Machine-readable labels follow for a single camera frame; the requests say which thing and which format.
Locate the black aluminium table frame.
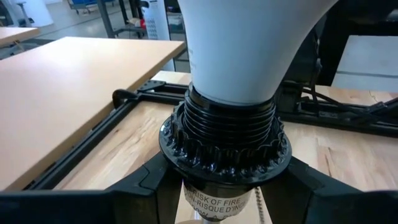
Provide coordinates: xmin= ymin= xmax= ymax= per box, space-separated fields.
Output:
xmin=24 ymin=79 xmax=398 ymax=191

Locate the small beige desk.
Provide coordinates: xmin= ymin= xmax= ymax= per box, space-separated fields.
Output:
xmin=0 ymin=26 xmax=40 ymax=48

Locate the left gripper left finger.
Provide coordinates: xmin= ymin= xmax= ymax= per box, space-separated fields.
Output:
xmin=0 ymin=152 xmax=184 ymax=224

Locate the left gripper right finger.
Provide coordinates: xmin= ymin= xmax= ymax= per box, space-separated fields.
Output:
xmin=261 ymin=155 xmax=398 ymax=224

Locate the white perforated tower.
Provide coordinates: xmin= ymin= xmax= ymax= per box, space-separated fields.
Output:
xmin=141 ymin=0 xmax=176 ymax=73

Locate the wooden base table lamp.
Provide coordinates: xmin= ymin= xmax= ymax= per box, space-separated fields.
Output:
xmin=158 ymin=83 xmax=293 ymax=224

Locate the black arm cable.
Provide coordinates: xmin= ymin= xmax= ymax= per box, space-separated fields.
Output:
xmin=300 ymin=86 xmax=398 ymax=126

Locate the white LED lightbulb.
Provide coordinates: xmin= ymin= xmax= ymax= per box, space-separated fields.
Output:
xmin=177 ymin=0 xmax=340 ymax=105

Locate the large beige desk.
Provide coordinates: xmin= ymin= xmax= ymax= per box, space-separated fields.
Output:
xmin=0 ymin=36 xmax=187 ymax=192

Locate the black table leg frame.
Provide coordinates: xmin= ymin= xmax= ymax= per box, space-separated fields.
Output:
xmin=67 ymin=0 xmax=147 ymax=39

